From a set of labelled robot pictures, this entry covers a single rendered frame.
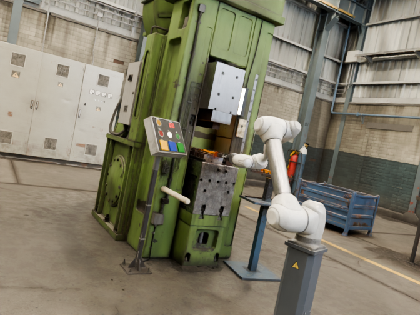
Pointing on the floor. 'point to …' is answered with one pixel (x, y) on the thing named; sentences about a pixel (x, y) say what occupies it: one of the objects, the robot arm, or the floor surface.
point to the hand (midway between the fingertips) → (220, 154)
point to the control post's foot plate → (135, 268)
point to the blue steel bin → (341, 205)
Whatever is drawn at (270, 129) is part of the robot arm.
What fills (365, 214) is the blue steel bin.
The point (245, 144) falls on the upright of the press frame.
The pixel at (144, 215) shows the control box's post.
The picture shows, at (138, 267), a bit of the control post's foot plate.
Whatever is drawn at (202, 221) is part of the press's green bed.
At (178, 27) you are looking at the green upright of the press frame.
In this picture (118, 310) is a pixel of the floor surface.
